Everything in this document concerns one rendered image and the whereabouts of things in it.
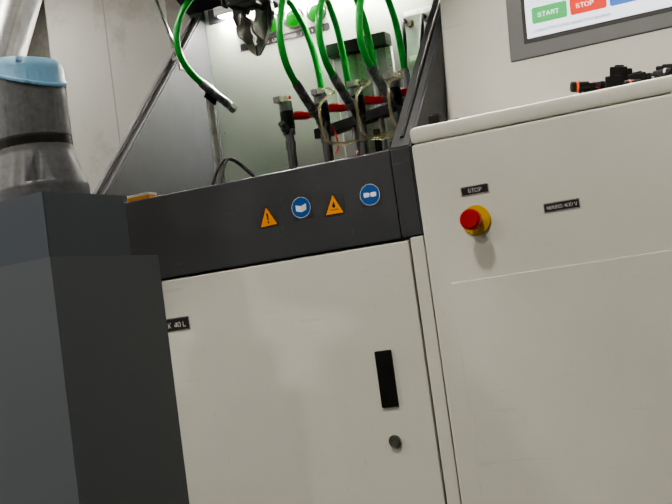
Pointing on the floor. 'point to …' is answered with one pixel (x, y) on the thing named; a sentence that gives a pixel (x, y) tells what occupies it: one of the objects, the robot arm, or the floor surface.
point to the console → (552, 272)
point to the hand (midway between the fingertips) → (258, 50)
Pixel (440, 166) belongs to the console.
